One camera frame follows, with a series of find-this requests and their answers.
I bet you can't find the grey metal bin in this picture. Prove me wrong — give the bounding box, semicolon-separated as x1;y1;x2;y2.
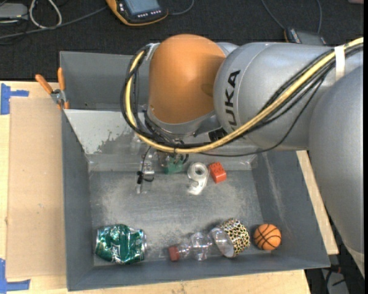
58;50;332;292

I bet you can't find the orange toy brick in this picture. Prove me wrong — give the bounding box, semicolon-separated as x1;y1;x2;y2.
209;161;228;184

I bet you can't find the crushed green drink can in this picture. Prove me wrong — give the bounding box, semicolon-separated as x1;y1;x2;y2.
94;223;148;265

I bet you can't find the clear plastic bottle red cap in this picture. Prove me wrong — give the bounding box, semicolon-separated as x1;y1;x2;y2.
167;232;222;262

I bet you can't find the leopard print tape roll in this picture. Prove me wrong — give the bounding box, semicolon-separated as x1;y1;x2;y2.
209;218;251;259

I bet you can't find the brown cardboard board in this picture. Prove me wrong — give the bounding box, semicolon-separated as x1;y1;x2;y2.
5;97;69;280

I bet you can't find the small orange basketball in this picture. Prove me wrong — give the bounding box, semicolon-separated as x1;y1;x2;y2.
253;223;283;251

